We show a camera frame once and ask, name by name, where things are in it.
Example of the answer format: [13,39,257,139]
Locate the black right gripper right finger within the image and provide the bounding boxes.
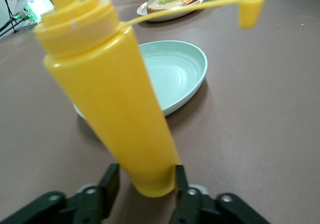
[169,164,272,224]

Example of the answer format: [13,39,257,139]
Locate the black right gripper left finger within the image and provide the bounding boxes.
[0,163,121,224]

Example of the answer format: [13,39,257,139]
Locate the yellow mustard squeeze bottle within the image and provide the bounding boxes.
[33,0,267,199]

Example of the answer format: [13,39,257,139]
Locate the beige plate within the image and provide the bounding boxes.
[136,0,208,22]

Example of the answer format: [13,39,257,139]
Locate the brown bread slice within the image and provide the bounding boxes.
[146,0,203,12]

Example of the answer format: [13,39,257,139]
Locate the mint green plate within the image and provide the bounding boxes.
[73,40,209,121]

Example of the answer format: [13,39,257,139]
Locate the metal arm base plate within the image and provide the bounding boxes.
[13,20,42,33]

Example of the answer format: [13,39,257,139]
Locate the black base cable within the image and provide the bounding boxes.
[0,12,33,38]

